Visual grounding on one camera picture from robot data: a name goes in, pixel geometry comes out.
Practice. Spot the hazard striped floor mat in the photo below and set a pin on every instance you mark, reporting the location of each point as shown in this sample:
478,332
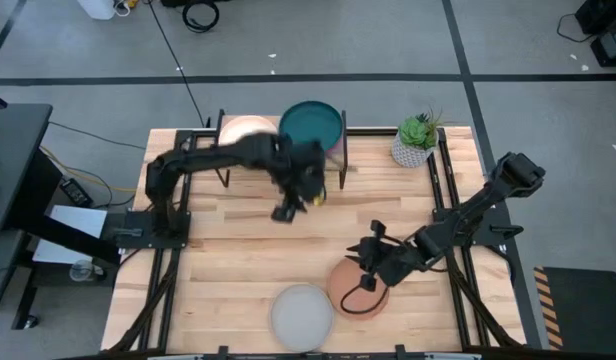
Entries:
583,305

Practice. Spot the black metal table frame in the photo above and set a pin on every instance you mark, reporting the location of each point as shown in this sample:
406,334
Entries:
388,132

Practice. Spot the clear plastic cup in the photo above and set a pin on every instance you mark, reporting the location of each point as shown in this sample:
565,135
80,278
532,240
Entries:
85,271

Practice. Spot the grey plate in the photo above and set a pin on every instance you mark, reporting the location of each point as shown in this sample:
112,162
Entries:
301,317

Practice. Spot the magenta plate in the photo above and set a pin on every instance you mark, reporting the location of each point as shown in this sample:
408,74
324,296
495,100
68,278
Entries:
336,149

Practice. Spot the black power brick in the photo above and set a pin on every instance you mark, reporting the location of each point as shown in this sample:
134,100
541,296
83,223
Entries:
76,192

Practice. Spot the black equipment case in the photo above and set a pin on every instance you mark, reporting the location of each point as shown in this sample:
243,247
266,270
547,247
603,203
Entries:
605,15
613,47

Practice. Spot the black desk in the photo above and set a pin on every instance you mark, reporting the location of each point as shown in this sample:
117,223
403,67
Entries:
13,160

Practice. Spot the peach plate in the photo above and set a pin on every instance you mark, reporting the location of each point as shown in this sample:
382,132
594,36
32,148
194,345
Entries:
245,127

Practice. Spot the white paper sheet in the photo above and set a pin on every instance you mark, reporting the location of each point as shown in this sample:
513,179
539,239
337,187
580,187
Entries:
73,220

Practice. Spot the white plastic bin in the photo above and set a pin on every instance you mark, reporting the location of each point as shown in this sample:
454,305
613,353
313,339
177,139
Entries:
95,7

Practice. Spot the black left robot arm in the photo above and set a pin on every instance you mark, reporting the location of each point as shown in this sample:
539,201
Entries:
208,155

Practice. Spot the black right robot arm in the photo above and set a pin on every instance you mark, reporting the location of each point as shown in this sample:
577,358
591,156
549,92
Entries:
468,210

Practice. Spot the green succulent plant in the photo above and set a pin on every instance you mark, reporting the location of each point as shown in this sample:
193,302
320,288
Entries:
418,131

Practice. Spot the terracotta plate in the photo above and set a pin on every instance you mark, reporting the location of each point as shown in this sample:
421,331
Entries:
345,285

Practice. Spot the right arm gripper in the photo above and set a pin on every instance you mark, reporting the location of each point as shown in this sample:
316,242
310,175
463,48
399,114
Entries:
385,262

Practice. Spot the white patterned plant pot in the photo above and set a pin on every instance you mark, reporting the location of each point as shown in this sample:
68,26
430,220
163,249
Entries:
408,155

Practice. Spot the dark teal plate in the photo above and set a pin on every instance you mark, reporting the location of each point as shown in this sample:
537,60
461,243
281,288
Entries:
310,125

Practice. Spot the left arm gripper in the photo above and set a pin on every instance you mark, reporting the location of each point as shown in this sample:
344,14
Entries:
303,170

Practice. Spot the wooden shelf with black frame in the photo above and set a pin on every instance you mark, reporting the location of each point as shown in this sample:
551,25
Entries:
344,172

